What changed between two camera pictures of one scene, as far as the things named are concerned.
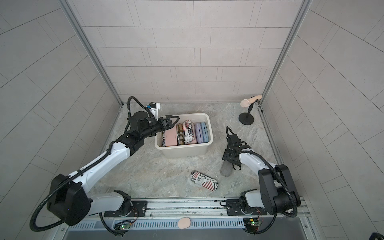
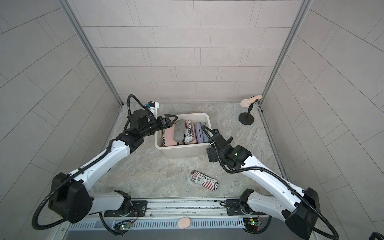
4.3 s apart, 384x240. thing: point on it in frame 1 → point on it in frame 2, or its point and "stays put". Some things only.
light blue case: [205, 132] stays put
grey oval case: [226, 168] → [179, 131]
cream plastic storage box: [187, 151] stays put
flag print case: [163, 138] stays put
